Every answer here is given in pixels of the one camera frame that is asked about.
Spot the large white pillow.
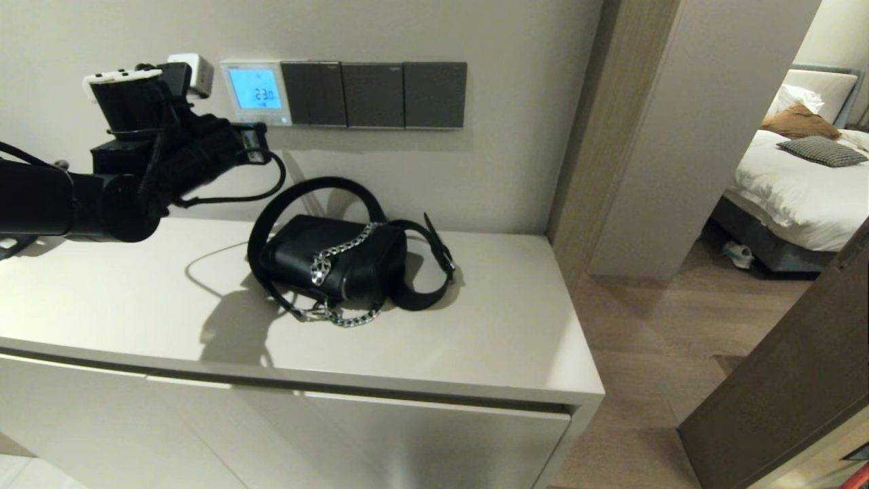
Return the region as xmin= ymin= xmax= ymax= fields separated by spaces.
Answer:
xmin=784 ymin=69 xmax=857 ymax=124

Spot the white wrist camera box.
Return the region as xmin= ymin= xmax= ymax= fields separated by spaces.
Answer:
xmin=160 ymin=53 xmax=215 ymax=103

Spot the grey bed headboard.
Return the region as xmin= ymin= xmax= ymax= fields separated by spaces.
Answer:
xmin=791 ymin=63 xmax=866 ymax=130

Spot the black round mesh object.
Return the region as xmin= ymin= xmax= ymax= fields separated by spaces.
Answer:
xmin=0 ymin=234 xmax=38 ymax=260

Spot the wooden door frame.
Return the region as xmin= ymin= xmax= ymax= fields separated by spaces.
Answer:
xmin=547 ymin=0 xmax=680 ymax=293

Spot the small crumpled white pillow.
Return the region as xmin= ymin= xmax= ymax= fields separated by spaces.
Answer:
xmin=767 ymin=84 xmax=824 ymax=117

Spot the bed with white duvet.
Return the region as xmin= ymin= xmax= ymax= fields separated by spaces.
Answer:
xmin=709 ymin=128 xmax=869 ymax=274

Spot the dark grey switch panel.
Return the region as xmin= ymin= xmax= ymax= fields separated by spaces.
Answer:
xmin=280 ymin=61 xmax=347 ymax=128

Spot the white sideboard cabinet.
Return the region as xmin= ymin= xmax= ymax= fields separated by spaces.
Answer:
xmin=0 ymin=213 xmax=606 ymax=489

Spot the dark grey square panel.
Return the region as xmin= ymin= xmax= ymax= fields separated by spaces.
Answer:
xmin=403 ymin=62 xmax=468 ymax=130
xmin=340 ymin=62 xmax=406 ymax=130

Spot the white cabinet door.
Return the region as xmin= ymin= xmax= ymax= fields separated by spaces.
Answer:
xmin=0 ymin=353 xmax=248 ymax=489
xmin=146 ymin=375 xmax=572 ymax=489

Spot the houndstooth pattern cushion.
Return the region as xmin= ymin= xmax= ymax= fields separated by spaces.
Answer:
xmin=776 ymin=136 xmax=868 ymax=168

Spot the black braided cable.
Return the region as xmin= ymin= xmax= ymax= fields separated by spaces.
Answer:
xmin=173 ymin=151 xmax=287 ymax=208

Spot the dark brown wooden door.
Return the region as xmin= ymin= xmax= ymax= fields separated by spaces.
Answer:
xmin=678 ymin=217 xmax=869 ymax=489

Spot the white sneaker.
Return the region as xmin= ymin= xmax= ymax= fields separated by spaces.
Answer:
xmin=722 ymin=241 xmax=754 ymax=270

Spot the brown cushion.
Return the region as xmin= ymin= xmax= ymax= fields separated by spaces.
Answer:
xmin=760 ymin=102 xmax=841 ymax=141

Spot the black handbag with silver chain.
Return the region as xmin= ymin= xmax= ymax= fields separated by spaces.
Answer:
xmin=246 ymin=177 xmax=457 ymax=328

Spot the white wall thermostat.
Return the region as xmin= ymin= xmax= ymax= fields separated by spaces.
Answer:
xmin=219 ymin=60 xmax=294 ymax=128

